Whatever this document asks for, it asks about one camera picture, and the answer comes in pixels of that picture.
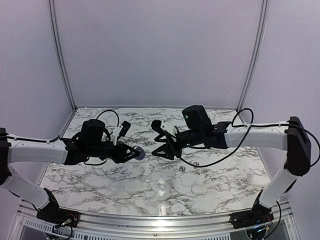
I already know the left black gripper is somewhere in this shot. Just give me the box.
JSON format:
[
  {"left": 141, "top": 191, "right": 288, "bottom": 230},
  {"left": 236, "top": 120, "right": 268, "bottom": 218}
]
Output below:
[{"left": 87, "top": 140, "right": 140, "bottom": 164}]

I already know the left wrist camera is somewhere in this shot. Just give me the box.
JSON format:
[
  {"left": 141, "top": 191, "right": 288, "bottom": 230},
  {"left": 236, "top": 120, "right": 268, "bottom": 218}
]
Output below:
[{"left": 110, "top": 120, "right": 131, "bottom": 146}]

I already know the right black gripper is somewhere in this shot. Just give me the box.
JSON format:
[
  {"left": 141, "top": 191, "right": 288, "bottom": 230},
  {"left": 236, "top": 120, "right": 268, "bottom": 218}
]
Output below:
[{"left": 151, "top": 128, "right": 203, "bottom": 161}]

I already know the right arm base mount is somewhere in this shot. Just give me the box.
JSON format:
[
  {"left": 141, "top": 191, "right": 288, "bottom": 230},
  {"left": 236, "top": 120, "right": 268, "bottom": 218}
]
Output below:
[{"left": 229, "top": 209, "right": 283, "bottom": 240}]

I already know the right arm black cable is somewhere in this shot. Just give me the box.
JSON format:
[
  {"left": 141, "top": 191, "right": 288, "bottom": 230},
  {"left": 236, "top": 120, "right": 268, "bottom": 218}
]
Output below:
[{"left": 179, "top": 107, "right": 320, "bottom": 169}]

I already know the white earbud charging case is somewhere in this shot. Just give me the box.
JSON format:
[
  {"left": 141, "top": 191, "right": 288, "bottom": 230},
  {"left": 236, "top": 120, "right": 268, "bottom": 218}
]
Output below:
[{"left": 191, "top": 185, "right": 208, "bottom": 195}]

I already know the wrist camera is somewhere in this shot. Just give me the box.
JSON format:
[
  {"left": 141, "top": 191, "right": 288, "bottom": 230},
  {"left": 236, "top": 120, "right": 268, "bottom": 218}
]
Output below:
[
  {"left": 110, "top": 120, "right": 131, "bottom": 146},
  {"left": 160, "top": 120, "right": 178, "bottom": 136}
]

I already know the aluminium front rail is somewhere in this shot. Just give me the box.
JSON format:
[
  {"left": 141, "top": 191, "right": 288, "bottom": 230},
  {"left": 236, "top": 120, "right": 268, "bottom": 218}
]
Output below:
[{"left": 8, "top": 201, "right": 301, "bottom": 240}]

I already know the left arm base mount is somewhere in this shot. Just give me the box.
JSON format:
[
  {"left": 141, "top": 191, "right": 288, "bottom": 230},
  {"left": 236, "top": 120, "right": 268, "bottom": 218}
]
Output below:
[{"left": 35, "top": 208, "right": 80, "bottom": 240}]

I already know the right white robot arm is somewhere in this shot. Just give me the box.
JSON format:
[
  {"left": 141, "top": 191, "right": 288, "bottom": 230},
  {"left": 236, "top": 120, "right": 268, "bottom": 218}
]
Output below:
[{"left": 151, "top": 105, "right": 312, "bottom": 224}]

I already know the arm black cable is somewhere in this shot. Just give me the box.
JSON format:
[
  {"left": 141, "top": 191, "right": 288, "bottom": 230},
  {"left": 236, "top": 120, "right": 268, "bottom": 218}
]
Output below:
[
  {"left": 4, "top": 109, "right": 120, "bottom": 167},
  {"left": 179, "top": 107, "right": 320, "bottom": 169}
]

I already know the left aluminium corner post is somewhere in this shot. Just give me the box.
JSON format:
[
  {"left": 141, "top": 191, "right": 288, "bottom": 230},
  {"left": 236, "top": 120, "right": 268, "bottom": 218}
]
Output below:
[{"left": 48, "top": 0, "right": 77, "bottom": 112}]

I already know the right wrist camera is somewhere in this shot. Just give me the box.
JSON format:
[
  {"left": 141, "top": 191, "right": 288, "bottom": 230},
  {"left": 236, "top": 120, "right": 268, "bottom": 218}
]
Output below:
[{"left": 160, "top": 120, "right": 178, "bottom": 136}]

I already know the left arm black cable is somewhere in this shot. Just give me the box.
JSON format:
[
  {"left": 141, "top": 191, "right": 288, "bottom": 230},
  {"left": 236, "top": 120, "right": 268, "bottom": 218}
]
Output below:
[{"left": 4, "top": 109, "right": 120, "bottom": 167}]

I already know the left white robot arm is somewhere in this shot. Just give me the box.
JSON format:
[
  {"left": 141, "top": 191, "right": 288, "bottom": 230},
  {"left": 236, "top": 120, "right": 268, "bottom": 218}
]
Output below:
[{"left": 0, "top": 119, "right": 145, "bottom": 223}]

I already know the blue earbud charging case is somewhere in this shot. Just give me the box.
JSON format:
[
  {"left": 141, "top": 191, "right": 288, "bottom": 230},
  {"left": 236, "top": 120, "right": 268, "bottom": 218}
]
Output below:
[{"left": 133, "top": 145, "right": 146, "bottom": 161}]

